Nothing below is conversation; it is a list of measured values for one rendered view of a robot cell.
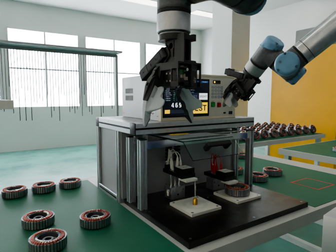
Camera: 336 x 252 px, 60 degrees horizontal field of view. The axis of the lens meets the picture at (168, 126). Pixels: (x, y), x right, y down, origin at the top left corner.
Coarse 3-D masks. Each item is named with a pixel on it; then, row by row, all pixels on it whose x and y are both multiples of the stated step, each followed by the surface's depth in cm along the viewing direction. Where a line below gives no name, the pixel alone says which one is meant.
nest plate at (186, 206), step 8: (184, 200) 123; (192, 200) 123; (200, 200) 123; (208, 200) 123; (176, 208) 117; (184, 208) 114; (192, 208) 114; (200, 208) 114; (208, 208) 114; (216, 208) 115; (192, 216) 109
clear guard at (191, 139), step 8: (160, 136) 112; (168, 136) 112; (176, 136) 112; (184, 136) 112; (192, 136) 112; (200, 136) 112; (208, 136) 112; (216, 136) 112; (224, 136) 112; (232, 136) 113; (184, 144) 100; (192, 144) 101; (200, 144) 103; (232, 144) 110; (192, 152) 98; (200, 152) 100; (208, 152) 102; (216, 152) 103; (224, 152) 105; (232, 152) 107; (240, 152) 108; (192, 160) 96
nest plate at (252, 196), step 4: (216, 192) 133; (220, 192) 133; (224, 192) 133; (252, 192) 133; (220, 196) 130; (224, 196) 128; (228, 196) 128; (232, 196) 128; (236, 196) 128; (244, 196) 128; (248, 196) 128; (252, 196) 128; (256, 196) 128; (260, 196) 130; (232, 200) 124; (236, 200) 123; (240, 200) 123; (244, 200) 124; (248, 200) 125
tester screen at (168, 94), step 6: (204, 84) 133; (168, 90) 122; (174, 90) 124; (192, 90) 129; (198, 90) 131; (204, 90) 133; (168, 96) 123; (174, 96) 124; (168, 102) 123; (168, 108) 123; (174, 108) 125; (180, 108) 127; (168, 114) 123; (174, 114) 125; (180, 114) 127
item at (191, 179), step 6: (168, 168) 130; (174, 168) 124; (180, 168) 121; (186, 168) 121; (192, 168) 122; (174, 174) 124; (180, 174) 120; (186, 174) 121; (192, 174) 122; (174, 180) 130; (186, 180) 118; (192, 180) 120
